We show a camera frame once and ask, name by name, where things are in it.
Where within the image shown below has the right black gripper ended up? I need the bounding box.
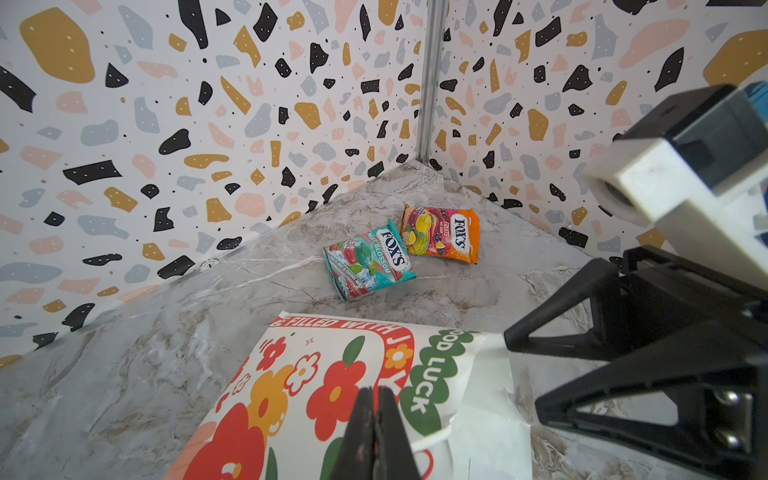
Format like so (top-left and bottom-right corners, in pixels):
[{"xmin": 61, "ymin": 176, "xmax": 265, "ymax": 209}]
[{"xmin": 503, "ymin": 247, "xmax": 767, "ymax": 479}]

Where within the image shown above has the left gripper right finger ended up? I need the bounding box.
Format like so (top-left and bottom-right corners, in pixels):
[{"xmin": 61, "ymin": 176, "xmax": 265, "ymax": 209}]
[{"xmin": 375, "ymin": 386, "xmax": 421, "ymax": 480}]

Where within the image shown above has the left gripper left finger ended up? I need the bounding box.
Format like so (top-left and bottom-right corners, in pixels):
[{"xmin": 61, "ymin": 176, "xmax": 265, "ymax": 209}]
[{"xmin": 330, "ymin": 387, "xmax": 375, "ymax": 480}]

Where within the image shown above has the white paper gift bag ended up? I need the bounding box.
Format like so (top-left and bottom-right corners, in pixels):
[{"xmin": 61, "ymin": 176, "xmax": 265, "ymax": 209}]
[{"xmin": 167, "ymin": 312, "xmax": 533, "ymax": 479}]

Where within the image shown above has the teal Fox's candy packet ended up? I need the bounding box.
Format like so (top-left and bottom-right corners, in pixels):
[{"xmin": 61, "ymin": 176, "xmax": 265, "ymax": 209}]
[{"xmin": 322, "ymin": 220, "xmax": 417, "ymax": 302}]

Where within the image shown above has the orange Fox's fruits candy packet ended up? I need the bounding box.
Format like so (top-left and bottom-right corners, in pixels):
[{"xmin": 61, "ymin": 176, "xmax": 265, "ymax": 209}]
[{"xmin": 399, "ymin": 204, "xmax": 480, "ymax": 264}]

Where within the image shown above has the right metal corner post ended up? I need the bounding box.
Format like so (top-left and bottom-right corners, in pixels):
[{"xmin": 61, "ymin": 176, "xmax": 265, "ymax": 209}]
[{"xmin": 415, "ymin": 0, "xmax": 448, "ymax": 165}]

